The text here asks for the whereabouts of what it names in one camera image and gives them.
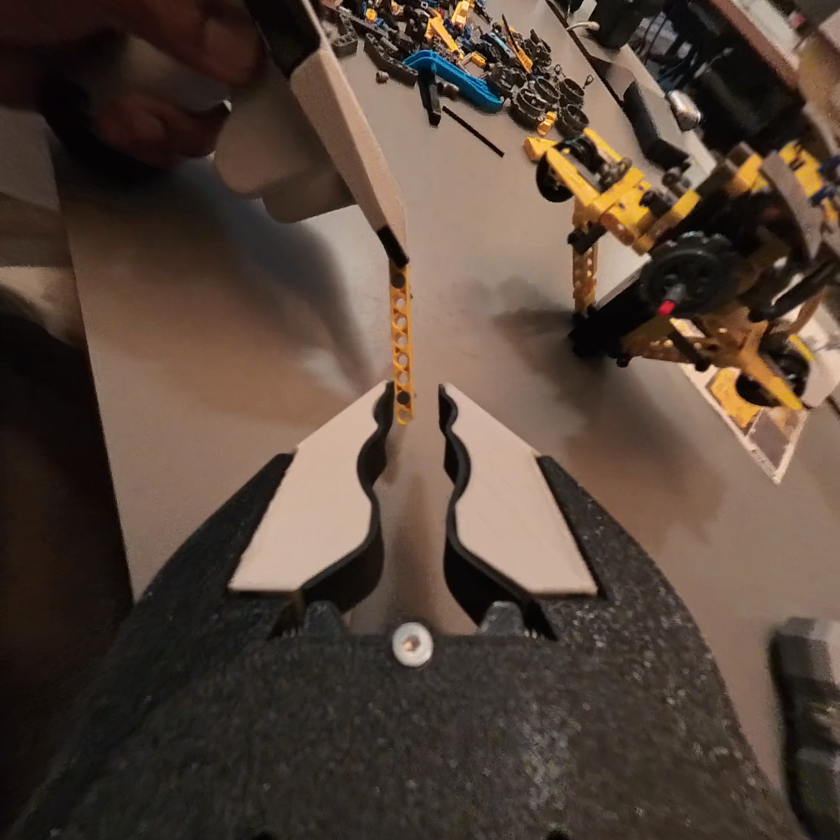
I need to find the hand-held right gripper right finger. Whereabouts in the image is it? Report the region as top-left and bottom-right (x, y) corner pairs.
(437, 383), (599, 622)

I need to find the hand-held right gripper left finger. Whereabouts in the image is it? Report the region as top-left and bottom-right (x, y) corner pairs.
(227, 381), (396, 611)

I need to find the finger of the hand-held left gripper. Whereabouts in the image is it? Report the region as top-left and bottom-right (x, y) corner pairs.
(289, 0), (412, 268)
(214, 84), (361, 225)

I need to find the yellow perforated building beam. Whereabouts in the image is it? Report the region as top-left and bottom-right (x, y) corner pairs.
(387, 258), (417, 425)

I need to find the person's left hand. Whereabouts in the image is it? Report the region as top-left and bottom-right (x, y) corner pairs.
(0, 0), (265, 168)

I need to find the black building brick beam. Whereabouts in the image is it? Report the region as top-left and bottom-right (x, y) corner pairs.
(417, 66), (443, 127)

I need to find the black axle rod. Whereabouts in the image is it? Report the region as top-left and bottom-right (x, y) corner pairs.
(441, 105), (506, 158)

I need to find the blue building brick piece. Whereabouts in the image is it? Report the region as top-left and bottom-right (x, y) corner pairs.
(402, 50), (505, 111)

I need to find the pile of building brick parts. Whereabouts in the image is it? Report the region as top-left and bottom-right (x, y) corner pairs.
(320, 0), (592, 137)

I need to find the printed instruction booklet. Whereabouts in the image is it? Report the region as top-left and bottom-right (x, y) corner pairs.
(681, 351), (813, 485)

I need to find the black flat device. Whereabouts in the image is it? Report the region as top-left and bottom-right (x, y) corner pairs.
(622, 80), (691, 168)

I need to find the yellow black toy vehicle model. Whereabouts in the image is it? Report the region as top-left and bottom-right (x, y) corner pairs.
(523, 126), (840, 416)

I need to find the silver computer mouse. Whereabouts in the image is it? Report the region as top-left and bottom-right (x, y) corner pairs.
(665, 89), (703, 132)

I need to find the dark grey object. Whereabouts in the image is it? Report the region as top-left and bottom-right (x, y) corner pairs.
(769, 616), (840, 837)

